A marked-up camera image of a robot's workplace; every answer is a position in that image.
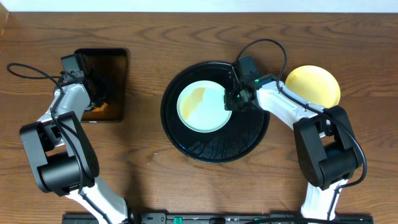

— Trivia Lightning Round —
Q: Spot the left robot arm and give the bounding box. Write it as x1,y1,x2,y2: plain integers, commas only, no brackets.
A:
19,75,133,223

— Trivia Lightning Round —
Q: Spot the black rectangular water tray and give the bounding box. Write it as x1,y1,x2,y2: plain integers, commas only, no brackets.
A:
75,48,129,123

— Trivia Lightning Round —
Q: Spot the yellow plate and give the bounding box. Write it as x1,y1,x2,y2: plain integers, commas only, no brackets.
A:
285,65,341,108

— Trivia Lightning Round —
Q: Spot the light green plate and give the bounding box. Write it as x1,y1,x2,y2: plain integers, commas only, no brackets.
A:
176,80,232,133

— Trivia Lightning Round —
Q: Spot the orange green scrub sponge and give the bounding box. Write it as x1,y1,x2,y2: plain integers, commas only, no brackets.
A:
91,102,109,113

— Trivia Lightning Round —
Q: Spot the round black serving tray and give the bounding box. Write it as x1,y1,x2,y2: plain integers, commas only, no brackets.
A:
160,61,270,164

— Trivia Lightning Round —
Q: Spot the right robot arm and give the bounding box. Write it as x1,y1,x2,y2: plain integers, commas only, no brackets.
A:
224,75,367,221

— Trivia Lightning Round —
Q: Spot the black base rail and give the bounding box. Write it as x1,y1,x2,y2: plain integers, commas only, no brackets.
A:
61,213,374,224

